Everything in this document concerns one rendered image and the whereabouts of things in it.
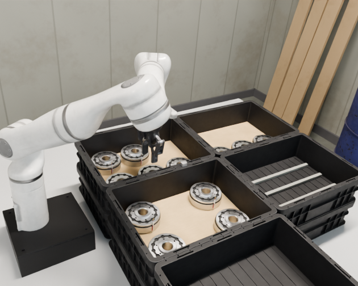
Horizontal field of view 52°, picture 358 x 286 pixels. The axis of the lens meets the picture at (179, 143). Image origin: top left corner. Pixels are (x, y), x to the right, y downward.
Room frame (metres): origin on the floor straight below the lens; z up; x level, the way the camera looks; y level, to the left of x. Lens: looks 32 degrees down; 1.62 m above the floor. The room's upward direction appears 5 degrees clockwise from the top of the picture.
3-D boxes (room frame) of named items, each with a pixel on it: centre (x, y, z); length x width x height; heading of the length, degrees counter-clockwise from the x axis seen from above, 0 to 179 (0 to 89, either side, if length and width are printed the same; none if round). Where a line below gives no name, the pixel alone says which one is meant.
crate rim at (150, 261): (0.79, -0.05, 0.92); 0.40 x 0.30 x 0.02; 123
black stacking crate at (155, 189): (0.79, -0.05, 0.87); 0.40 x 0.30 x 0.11; 123
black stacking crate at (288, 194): (1.01, -0.38, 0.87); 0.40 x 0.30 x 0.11; 123
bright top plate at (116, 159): (1.04, 0.25, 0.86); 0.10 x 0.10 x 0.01
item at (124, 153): (1.11, 0.16, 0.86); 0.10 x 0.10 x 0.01
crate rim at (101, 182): (1.04, 0.12, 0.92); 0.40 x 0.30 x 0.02; 123
